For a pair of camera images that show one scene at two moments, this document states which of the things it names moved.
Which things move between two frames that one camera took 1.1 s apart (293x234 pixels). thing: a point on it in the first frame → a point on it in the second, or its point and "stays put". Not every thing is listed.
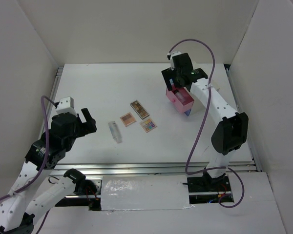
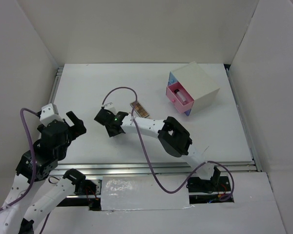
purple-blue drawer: x=187 y=112 stays put
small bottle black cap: x=179 y=95 stays put
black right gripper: x=168 y=74 → x=111 y=134
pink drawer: x=181 y=98 stays put
